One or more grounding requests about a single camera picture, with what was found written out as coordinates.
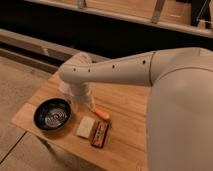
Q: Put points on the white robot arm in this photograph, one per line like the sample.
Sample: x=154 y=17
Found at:
x=179 y=124

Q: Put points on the brown chocolate bar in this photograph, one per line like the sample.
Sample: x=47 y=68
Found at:
x=100 y=134

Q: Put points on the orange pepper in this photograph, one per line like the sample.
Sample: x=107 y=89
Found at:
x=102 y=114

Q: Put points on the white sponge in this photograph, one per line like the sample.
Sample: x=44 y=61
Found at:
x=85 y=127

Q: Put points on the clear plastic cup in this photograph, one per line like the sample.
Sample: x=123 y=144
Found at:
x=66 y=90

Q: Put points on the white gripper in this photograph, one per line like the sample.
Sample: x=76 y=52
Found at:
x=81 y=95

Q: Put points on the black bowl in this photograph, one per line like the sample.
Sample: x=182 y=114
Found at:
x=52 y=114

